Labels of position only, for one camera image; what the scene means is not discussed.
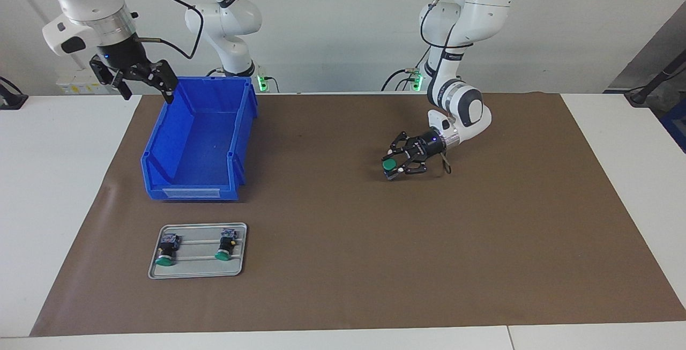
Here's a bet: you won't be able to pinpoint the grey metal tray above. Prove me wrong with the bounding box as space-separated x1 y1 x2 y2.
148 223 248 280

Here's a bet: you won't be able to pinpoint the black tripod leg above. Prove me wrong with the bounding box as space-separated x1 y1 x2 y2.
624 49 686 107

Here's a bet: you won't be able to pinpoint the green push button switch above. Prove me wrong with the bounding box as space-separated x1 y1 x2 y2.
215 228 238 261
382 157 409 175
155 234 181 267

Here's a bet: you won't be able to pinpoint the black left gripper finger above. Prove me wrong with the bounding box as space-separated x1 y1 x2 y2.
387 153 429 181
382 131 421 159

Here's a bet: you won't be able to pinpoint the white wall socket strip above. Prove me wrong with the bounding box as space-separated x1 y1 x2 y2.
56 69 108 95

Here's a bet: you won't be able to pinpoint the blue crate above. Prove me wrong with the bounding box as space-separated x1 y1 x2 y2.
660 98 686 153

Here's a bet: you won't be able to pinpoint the black clamp stand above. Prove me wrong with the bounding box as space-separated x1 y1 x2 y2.
0 77 28 110

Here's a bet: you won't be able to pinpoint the black arm base cables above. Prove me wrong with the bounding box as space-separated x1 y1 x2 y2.
382 44 429 92

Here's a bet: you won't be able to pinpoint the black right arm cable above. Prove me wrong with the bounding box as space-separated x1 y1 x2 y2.
134 0 204 60

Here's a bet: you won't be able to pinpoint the blue plastic storage bin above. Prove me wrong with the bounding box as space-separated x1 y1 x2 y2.
140 76 258 202

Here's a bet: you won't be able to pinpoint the brown table mat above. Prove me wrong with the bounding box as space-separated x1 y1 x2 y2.
29 92 686 337

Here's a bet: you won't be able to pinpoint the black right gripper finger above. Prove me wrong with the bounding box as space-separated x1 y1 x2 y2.
137 61 179 105
89 56 132 101

